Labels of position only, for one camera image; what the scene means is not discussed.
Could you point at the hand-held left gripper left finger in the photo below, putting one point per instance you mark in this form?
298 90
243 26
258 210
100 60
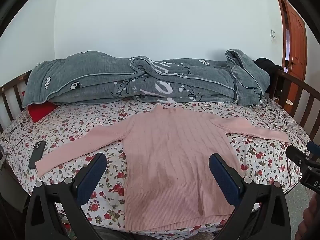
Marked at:
90 180

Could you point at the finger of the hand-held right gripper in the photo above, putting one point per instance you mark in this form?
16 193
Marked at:
297 156
314 148

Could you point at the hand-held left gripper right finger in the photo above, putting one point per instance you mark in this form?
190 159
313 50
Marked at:
225 180

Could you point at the pink knit sweater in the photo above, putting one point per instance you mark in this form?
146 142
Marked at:
170 155

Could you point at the person's right hand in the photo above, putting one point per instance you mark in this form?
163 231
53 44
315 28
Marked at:
311 217

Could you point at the floral bed sheet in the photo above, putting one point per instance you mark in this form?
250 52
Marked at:
75 125

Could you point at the black smartphone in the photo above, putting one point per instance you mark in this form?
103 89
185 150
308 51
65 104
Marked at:
37 154

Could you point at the red cloth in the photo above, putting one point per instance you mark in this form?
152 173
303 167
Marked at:
40 111

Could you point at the black garment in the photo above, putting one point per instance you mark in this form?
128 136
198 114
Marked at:
268 67

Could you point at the wooden door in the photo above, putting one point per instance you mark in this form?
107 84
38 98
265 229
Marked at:
296 37

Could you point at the grey floral quilt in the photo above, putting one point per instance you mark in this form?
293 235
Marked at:
150 80

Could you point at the wooden bed rail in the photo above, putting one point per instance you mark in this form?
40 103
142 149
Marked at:
303 97
10 97

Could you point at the white wall switch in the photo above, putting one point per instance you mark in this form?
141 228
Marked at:
273 33

